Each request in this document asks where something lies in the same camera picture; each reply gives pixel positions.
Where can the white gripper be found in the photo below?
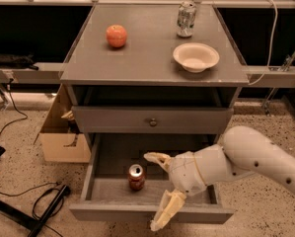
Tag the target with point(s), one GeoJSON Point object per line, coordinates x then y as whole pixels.
{"type": "Point", "coordinates": [184, 172]}

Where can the red coke can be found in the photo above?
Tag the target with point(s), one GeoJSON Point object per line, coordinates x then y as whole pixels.
{"type": "Point", "coordinates": [136, 177]}

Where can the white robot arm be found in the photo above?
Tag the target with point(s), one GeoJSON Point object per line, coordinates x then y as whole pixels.
{"type": "Point", "coordinates": [244, 151]}

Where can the open grey middle drawer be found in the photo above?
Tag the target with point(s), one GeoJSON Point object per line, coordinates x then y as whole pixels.
{"type": "Point", "coordinates": [107, 196]}

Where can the grey drawer cabinet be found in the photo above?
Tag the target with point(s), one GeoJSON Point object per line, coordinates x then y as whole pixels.
{"type": "Point", "coordinates": [143, 73]}

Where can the grey upper drawer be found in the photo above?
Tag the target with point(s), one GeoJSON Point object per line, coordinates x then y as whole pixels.
{"type": "Point", "coordinates": [152, 120]}

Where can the silver soda can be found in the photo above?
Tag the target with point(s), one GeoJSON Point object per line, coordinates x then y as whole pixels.
{"type": "Point", "coordinates": [186, 19]}

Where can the cardboard box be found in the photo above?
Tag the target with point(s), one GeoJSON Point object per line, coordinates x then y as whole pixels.
{"type": "Point", "coordinates": [61, 140]}

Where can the white bowl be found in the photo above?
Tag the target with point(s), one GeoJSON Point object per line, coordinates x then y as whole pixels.
{"type": "Point", "coordinates": [195, 57]}

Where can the red apple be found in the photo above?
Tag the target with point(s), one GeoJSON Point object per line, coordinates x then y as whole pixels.
{"type": "Point", "coordinates": [116, 36]}

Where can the black bag on shelf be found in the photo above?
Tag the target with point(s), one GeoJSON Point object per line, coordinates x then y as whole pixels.
{"type": "Point", "coordinates": [17, 61]}

